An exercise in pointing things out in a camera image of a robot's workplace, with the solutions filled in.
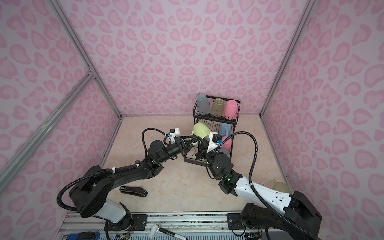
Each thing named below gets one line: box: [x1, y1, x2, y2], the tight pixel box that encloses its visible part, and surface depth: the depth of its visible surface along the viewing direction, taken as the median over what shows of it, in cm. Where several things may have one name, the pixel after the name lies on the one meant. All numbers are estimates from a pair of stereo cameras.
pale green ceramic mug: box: [191, 122, 212, 146], surface depth 75 cm
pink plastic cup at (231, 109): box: [224, 99, 238, 120], surface depth 88 cm
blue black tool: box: [62, 231, 100, 240], surface depth 69 cm
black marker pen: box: [148, 224, 188, 240], surface depth 70 cm
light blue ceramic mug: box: [218, 122, 232, 137], surface depth 99 cm
